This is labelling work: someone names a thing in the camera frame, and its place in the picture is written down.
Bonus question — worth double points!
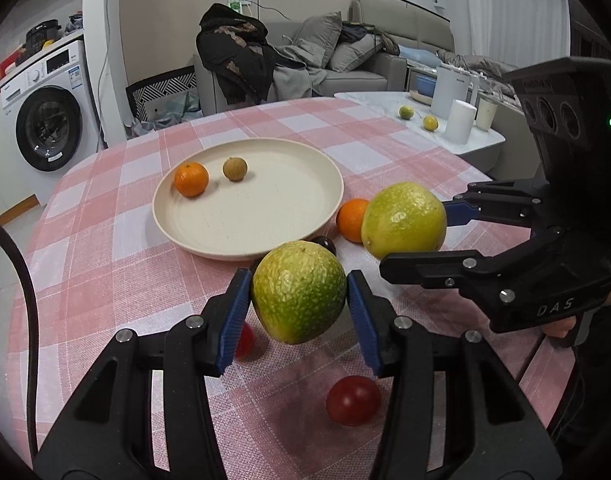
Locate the rough green citrus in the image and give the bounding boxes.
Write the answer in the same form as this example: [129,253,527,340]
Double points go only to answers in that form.
[251,241,347,345]

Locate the dark patterned jacket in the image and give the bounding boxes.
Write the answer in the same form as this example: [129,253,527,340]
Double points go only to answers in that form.
[196,3,281,106]

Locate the white washing machine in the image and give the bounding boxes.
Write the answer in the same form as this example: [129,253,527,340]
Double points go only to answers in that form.
[0,39,105,173]

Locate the black cable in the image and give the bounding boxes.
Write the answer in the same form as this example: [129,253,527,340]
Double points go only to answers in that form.
[0,210,40,461]

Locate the black patterned basket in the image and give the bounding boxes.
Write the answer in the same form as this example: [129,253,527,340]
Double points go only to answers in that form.
[126,66,198,126]

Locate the small orange tangerine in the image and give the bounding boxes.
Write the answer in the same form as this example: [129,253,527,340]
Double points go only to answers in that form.
[174,162,209,198]

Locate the flat grey pillow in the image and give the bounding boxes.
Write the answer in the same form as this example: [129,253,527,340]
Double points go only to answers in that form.
[328,35,386,73]

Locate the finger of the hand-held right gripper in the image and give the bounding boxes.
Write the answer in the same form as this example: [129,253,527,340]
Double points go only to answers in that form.
[441,179,551,228]
[379,227,569,295]

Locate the cream round plate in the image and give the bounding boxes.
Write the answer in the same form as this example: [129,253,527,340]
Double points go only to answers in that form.
[152,138,345,261]

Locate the black pressure cooker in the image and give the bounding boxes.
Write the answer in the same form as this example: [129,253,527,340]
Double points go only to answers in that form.
[25,19,62,53]

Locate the white kettle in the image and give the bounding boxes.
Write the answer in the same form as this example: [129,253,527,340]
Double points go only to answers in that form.
[430,64,479,118]

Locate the red container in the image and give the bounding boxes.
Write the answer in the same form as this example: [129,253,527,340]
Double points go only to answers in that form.
[0,52,25,80]

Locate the cream cup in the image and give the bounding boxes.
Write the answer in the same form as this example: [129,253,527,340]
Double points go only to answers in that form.
[475,97,499,132]

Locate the large yellow-green citrus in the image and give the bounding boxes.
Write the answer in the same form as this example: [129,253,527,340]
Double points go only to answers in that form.
[361,182,447,261]

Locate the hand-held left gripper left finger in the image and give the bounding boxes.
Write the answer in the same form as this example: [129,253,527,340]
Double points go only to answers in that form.
[32,267,253,480]

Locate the grey quilt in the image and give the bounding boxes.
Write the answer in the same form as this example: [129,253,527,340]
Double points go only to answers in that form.
[435,50,521,92]

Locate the teal plastic bags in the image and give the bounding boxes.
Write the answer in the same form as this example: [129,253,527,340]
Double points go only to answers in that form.
[135,91,203,136]

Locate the grey blanket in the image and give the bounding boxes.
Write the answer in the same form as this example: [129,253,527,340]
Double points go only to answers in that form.
[272,42,331,101]

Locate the person's right hand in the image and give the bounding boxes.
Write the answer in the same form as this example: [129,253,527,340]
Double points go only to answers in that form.
[539,276,611,342]

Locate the red tomato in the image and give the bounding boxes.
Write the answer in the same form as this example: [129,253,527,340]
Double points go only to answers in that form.
[326,375,382,427]
[234,321,256,359]

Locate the large orange tangerine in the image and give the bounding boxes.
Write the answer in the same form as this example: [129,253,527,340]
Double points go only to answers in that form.
[336,198,371,244]

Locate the white marble coffee table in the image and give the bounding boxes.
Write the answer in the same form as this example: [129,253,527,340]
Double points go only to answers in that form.
[334,90,506,158]

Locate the white cup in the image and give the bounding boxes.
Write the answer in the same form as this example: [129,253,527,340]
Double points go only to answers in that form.
[444,99,479,143]

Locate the large grey pillow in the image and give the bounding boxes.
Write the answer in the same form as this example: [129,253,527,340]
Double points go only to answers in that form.
[291,11,343,68]

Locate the pink checked tablecloth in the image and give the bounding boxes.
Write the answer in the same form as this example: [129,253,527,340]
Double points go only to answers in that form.
[8,97,576,480]

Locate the dark clothes pile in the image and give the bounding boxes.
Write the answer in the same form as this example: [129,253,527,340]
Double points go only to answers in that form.
[341,22,401,56]

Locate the grey sofa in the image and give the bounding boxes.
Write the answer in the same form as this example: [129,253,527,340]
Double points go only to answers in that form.
[192,0,521,111]

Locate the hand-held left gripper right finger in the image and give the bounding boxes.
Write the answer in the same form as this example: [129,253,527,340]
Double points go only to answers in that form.
[346,270,563,480]

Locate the tan smooth longan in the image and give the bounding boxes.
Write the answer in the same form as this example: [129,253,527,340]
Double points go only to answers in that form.
[222,157,249,182]

